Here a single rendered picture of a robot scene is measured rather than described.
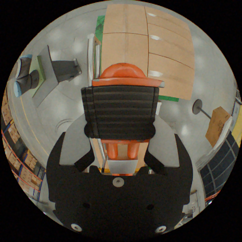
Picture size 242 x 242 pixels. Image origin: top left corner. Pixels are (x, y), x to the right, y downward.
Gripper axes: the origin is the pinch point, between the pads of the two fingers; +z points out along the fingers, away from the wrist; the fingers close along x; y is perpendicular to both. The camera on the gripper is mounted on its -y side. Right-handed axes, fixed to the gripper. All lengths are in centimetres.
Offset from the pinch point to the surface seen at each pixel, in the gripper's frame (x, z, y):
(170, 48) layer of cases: 46, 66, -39
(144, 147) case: 16.2, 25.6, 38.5
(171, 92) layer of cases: 50, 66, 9
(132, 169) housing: 3.0, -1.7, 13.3
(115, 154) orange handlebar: -0.8, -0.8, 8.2
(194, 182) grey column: 98, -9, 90
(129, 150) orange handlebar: 1.8, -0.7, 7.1
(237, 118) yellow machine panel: 730, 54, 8
